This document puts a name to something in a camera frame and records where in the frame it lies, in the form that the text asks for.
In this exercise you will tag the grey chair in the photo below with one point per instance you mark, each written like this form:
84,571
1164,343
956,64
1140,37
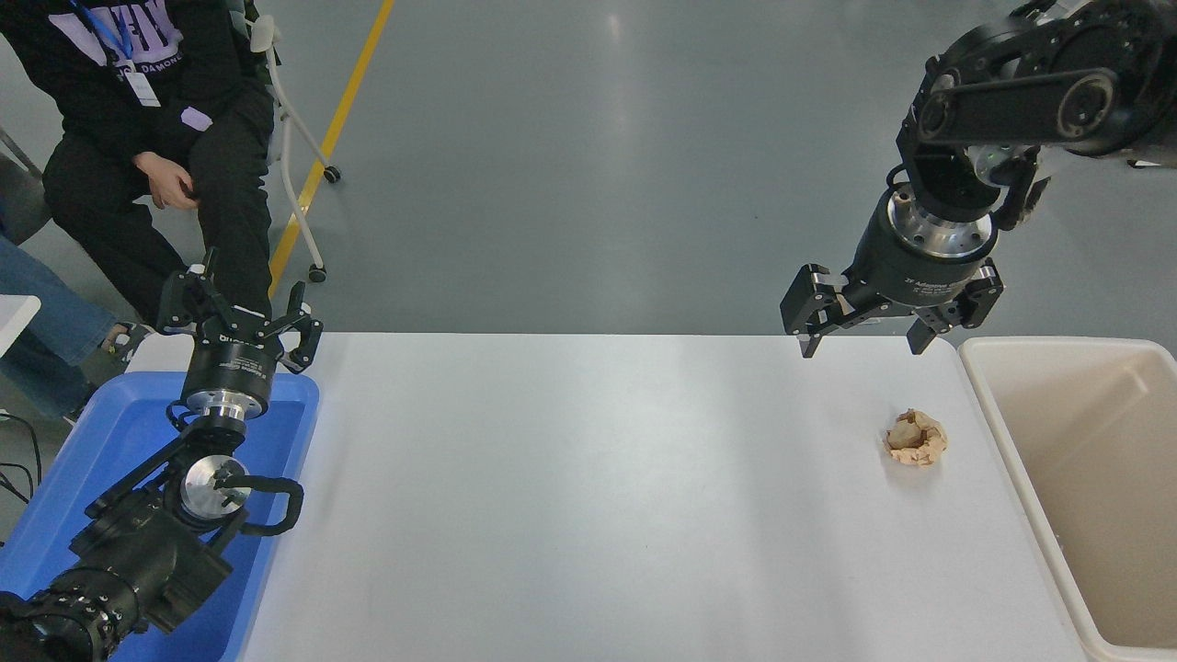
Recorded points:
20,198

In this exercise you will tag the person's right hand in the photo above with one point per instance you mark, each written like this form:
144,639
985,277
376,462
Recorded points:
165,182

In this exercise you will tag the white name badge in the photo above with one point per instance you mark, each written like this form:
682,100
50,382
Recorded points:
142,88

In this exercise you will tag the small white table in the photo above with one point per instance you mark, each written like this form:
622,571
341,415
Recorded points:
14,317

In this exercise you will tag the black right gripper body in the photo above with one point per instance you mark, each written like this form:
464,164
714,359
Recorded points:
910,276

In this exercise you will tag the blue plastic tray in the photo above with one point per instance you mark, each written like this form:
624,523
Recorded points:
119,432

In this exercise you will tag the seated person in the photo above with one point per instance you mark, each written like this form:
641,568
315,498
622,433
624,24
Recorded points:
101,193

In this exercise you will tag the tan paper ball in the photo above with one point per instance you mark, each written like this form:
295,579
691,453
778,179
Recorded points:
915,439

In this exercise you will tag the large pale bin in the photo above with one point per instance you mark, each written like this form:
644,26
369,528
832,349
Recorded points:
1103,478

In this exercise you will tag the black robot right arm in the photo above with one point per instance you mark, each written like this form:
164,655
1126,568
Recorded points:
1021,101

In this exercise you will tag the white frame chair on castors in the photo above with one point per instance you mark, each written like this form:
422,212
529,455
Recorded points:
292,175

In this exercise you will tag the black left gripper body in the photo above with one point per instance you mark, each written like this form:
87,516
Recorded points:
230,363

